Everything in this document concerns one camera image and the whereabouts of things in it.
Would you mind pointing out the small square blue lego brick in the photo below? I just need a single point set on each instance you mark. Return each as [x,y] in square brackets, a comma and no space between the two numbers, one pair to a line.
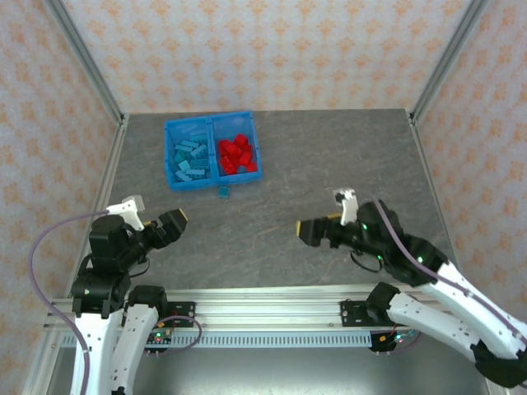
[224,191]

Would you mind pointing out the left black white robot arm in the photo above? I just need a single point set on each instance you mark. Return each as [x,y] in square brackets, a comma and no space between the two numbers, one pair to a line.
[136,349]

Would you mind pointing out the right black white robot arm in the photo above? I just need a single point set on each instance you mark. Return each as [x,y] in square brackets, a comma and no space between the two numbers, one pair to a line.
[432,325]

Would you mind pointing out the grey metal lower shelf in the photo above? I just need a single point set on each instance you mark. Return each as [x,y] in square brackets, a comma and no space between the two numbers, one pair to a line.
[267,370]

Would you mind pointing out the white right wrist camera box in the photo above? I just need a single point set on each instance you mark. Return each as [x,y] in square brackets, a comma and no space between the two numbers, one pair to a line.
[348,207]

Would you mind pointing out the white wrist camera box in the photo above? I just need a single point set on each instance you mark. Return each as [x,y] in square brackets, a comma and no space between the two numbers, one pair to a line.
[131,212]
[348,207]

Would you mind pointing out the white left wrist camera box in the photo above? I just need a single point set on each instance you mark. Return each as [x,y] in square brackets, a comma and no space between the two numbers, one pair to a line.
[131,212]

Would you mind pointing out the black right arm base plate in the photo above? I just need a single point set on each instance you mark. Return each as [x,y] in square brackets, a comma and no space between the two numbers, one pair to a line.
[350,314]

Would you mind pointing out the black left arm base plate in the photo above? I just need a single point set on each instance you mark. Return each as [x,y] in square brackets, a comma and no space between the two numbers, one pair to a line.
[185,312]

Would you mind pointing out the aluminium table side rail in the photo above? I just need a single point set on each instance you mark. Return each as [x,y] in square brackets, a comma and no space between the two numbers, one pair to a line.
[425,156]
[117,144]

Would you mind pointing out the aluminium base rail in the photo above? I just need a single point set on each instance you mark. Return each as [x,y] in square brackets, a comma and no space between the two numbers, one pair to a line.
[267,308]

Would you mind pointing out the aluminium frame post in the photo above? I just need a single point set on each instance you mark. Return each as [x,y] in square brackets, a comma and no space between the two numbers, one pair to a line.
[449,53]
[82,57]
[41,366]

